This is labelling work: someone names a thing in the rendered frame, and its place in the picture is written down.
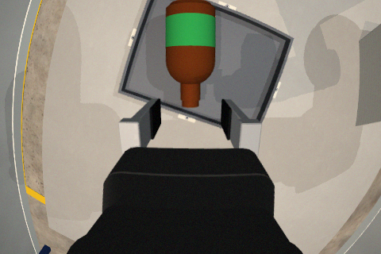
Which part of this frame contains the brown bottle with green label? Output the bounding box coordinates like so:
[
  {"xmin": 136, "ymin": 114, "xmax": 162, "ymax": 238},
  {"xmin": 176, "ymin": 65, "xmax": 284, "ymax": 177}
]
[{"xmin": 165, "ymin": 0, "xmax": 216, "ymax": 108}]

